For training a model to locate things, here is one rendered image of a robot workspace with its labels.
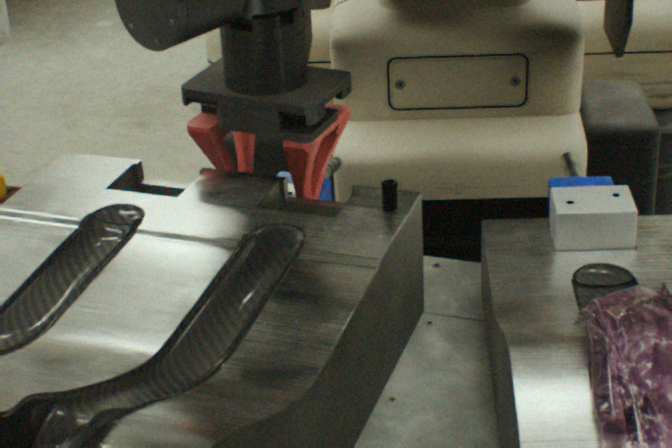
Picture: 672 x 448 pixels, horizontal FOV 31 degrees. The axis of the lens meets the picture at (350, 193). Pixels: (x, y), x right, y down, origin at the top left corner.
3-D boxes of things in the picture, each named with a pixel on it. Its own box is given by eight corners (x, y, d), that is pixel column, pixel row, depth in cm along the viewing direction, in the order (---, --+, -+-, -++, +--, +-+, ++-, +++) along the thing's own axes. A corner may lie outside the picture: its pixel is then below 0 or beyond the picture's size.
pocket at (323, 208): (287, 224, 81) (282, 175, 79) (361, 234, 79) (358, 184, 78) (260, 258, 77) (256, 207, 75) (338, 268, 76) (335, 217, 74)
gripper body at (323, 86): (313, 133, 78) (307, 26, 75) (180, 112, 82) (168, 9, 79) (354, 96, 83) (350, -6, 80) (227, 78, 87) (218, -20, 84)
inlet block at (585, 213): (533, 192, 89) (534, 125, 86) (601, 190, 88) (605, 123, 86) (554, 287, 77) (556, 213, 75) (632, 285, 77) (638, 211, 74)
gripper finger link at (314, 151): (316, 241, 82) (308, 116, 78) (225, 224, 85) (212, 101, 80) (357, 198, 87) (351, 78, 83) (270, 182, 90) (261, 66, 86)
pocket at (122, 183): (144, 206, 84) (137, 159, 83) (213, 215, 83) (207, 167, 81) (112, 237, 81) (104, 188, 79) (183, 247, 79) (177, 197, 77)
